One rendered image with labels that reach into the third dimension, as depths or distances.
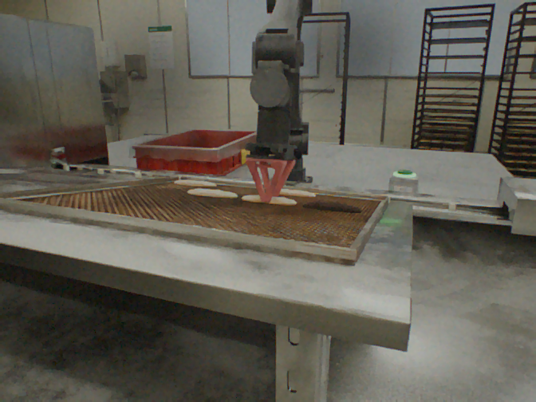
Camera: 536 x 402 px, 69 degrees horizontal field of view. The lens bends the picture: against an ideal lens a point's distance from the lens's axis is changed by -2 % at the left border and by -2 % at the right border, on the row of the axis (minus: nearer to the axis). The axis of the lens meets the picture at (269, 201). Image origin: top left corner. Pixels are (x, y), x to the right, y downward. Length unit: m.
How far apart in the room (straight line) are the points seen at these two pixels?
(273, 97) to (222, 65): 5.36
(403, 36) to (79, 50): 4.34
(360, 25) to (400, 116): 1.22
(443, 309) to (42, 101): 1.20
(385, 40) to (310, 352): 5.11
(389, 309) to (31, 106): 1.22
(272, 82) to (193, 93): 5.61
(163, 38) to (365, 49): 2.98
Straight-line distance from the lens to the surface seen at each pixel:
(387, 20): 5.36
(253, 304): 0.28
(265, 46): 0.68
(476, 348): 0.56
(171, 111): 6.44
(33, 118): 1.36
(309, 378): 0.35
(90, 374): 0.51
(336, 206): 0.65
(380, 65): 5.33
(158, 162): 1.36
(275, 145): 0.63
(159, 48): 6.50
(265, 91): 0.59
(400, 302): 0.29
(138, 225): 0.45
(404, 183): 1.03
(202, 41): 6.11
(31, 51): 1.37
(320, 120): 5.48
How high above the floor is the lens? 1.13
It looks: 17 degrees down
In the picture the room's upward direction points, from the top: straight up
